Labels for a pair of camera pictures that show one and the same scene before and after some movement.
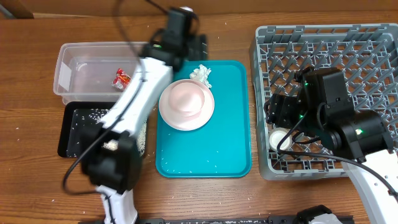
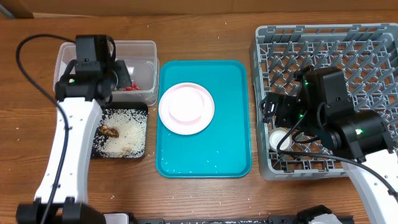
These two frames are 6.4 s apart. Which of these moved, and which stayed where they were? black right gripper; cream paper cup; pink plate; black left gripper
Moved: black left gripper
Stayed: cream paper cup; black right gripper; pink plate
